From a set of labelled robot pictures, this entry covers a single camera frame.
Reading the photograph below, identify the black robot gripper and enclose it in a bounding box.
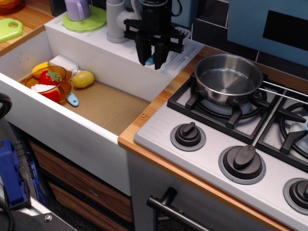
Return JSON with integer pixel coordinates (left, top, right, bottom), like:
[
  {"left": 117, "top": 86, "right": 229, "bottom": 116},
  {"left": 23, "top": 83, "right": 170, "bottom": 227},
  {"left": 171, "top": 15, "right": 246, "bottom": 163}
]
[{"left": 124, "top": 0, "right": 184, "bottom": 70}]

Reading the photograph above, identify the grey spatula blue handle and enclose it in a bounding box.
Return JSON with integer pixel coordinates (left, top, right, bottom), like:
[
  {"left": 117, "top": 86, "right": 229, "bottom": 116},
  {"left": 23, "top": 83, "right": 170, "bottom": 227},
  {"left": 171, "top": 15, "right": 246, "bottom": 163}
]
[{"left": 144, "top": 26, "right": 191, "bottom": 66}]

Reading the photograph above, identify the stainless steel pan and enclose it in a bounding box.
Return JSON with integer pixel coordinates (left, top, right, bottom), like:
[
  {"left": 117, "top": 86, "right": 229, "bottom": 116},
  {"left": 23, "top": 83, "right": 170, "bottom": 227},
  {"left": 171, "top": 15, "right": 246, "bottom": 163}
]
[{"left": 194, "top": 53, "right": 308, "bottom": 106}]

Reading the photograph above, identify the grey toy faucet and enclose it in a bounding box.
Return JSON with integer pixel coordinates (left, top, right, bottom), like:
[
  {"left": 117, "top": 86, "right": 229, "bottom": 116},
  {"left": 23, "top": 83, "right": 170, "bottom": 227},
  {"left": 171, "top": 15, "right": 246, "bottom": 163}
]
[{"left": 106, "top": 0, "right": 141, "bottom": 43}]

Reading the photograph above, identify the green plastic plate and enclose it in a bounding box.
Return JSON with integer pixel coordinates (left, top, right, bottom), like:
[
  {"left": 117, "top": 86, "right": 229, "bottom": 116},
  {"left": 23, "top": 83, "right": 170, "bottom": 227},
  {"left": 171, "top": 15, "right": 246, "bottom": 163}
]
[{"left": 62, "top": 6, "right": 107, "bottom": 32}]

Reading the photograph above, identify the yellow toy potato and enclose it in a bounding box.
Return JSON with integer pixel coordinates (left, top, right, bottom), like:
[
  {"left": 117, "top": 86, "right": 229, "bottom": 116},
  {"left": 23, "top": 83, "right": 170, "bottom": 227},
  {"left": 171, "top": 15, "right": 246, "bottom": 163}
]
[{"left": 72, "top": 70, "right": 94, "bottom": 88}]

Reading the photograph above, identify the purple plastic cup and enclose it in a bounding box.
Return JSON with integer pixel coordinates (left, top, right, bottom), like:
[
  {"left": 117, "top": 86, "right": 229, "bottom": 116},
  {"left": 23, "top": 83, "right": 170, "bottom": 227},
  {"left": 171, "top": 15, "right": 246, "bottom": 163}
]
[{"left": 64, "top": 0, "right": 91, "bottom": 21}]

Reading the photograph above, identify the white toy sink basin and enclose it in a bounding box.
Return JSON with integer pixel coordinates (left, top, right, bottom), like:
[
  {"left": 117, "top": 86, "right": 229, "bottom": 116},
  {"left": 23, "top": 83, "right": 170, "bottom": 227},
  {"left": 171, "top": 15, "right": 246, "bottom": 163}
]
[{"left": 0, "top": 16, "right": 203, "bottom": 195}]

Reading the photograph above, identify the white salt shaker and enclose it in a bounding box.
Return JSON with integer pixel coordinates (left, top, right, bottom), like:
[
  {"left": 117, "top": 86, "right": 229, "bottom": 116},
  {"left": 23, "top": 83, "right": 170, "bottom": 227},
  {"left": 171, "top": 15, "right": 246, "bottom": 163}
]
[{"left": 49, "top": 55, "right": 82, "bottom": 76}]

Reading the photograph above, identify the black left stove knob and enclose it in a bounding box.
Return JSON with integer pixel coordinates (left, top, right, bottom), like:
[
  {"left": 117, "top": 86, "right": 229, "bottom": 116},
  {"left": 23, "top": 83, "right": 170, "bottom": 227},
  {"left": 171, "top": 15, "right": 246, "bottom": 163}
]
[{"left": 170, "top": 122, "right": 206, "bottom": 152}]

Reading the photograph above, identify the black stove knob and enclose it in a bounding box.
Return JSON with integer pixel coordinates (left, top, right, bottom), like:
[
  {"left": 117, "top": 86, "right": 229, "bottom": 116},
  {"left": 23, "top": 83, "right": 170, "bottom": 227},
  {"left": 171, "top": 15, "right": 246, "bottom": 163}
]
[
  {"left": 283, "top": 178, "right": 308, "bottom": 216},
  {"left": 218, "top": 145, "right": 266, "bottom": 185},
  {"left": 170, "top": 122, "right": 206, "bottom": 152}
]

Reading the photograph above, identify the orange transparent bowl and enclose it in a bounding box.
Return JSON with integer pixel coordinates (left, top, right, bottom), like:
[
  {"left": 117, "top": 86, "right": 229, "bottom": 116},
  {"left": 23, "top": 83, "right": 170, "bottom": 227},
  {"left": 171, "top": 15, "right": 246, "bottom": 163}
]
[{"left": 21, "top": 66, "right": 72, "bottom": 103}]

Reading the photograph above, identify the yellow toy corn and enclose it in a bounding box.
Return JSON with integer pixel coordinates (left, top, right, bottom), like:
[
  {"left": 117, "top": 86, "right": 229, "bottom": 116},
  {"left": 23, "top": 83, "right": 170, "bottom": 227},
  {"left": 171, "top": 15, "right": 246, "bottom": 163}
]
[{"left": 32, "top": 62, "right": 50, "bottom": 79}]

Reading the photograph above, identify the red toy strawberry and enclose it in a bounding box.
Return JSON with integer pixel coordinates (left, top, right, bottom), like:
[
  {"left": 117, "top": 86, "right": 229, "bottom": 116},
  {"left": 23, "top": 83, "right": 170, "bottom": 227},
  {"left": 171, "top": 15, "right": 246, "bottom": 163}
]
[{"left": 39, "top": 70, "right": 63, "bottom": 86}]

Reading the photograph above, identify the red yellow toy fruit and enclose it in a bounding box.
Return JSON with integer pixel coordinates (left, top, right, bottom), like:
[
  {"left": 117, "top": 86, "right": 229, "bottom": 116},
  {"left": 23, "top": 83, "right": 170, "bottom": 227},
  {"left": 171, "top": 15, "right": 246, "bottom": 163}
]
[{"left": 40, "top": 87, "right": 61, "bottom": 102}]

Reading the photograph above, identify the white toy food piece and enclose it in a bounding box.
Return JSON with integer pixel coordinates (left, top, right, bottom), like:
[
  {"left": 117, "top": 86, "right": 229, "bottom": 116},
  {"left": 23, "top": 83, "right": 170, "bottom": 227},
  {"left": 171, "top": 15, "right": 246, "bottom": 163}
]
[{"left": 31, "top": 84, "right": 55, "bottom": 93}]

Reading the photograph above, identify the grey stove top panel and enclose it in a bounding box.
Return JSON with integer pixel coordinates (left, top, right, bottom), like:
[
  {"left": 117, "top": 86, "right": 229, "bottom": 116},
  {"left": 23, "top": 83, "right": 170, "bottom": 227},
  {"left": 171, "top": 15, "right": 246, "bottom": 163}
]
[{"left": 134, "top": 96, "right": 308, "bottom": 231}]

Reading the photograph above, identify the green cutting board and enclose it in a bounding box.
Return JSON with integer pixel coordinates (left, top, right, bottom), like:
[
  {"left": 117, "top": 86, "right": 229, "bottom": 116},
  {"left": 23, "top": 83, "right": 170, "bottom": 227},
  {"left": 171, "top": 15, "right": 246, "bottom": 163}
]
[{"left": 0, "top": 18, "right": 24, "bottom": 43}]

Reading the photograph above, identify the black middle stove knob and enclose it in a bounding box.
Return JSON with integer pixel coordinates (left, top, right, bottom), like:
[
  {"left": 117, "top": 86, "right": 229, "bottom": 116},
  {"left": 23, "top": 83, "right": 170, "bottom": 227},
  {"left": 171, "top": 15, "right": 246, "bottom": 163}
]
[{"left": 218, "top": 145, "right": 266, "bottom": 185}]

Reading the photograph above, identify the orange bowl top left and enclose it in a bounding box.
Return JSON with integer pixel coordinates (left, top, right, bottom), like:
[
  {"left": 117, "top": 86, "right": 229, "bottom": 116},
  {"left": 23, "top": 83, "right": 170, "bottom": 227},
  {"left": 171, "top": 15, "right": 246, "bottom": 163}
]
[{"left": 0, "top": 0, "right": 25, "bottom": 14}]

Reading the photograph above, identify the upper wooden drawer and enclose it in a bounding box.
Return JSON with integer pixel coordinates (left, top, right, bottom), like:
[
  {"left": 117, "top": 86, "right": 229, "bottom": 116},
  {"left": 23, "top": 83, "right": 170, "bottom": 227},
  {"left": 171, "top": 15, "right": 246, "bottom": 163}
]
[{"left": 29, "top": 139, "right": 133, "bottom": 224}]

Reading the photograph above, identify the wooden drawer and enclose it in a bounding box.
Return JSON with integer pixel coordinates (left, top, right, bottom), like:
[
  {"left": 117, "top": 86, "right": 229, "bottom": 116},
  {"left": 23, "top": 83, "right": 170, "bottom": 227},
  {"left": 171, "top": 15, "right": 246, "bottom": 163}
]
[
  {"left": 47, "top": 181, "right": 133, "bottom": 231},
  {"left": 29, "top": 139, "right": 133, "bottom": 224}
]

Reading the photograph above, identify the black right burner grate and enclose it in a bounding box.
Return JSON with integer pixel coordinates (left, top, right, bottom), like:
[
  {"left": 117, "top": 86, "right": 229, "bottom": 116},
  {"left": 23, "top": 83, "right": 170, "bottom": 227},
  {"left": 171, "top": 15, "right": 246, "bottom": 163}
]
[{"left": 257, "top": 90, "right": 308, "bottom": 173}]

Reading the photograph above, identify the lower wooden drawer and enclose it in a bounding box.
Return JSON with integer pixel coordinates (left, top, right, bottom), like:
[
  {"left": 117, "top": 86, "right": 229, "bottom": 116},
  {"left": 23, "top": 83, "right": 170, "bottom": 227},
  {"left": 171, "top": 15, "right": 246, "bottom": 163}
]
[{"left": 47, "top": 181, "right": 133, "bottom": 231}]

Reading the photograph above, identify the blue clamp tool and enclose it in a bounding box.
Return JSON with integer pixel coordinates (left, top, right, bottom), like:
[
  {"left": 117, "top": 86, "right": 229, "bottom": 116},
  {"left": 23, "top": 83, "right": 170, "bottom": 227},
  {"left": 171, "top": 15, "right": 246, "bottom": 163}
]
[{"left": 0, "top": 140, "right": 47, "bottom": 210}]

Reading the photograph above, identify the black right stove knob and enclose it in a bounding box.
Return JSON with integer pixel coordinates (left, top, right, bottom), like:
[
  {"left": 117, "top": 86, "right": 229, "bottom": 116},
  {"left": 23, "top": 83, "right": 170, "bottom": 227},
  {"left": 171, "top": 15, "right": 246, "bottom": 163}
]
[{"left": 283, "top": 178, "right": 308, "bottom": 216}]

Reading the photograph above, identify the light blue utensil handle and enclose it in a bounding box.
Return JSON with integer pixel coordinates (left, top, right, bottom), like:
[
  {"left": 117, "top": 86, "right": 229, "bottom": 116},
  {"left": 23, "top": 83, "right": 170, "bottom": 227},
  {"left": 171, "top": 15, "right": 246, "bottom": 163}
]
[{"left": 66, "top": 91, "right": 79, "bottom": 107}]

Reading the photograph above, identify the black cable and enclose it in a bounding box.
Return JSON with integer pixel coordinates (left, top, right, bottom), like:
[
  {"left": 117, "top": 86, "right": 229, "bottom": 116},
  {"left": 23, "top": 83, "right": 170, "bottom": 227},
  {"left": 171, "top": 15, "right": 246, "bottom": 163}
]
[{"left": 0, "top": 92, "right": 13, "bottom": 119}]

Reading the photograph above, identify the black oven door handle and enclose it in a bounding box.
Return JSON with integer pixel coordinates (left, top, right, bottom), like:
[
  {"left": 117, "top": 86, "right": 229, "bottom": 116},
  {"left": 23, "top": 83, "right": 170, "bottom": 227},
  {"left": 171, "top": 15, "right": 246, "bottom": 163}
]
[{"left": 146, "top": 187, "right": 211, "bottom": 231}]

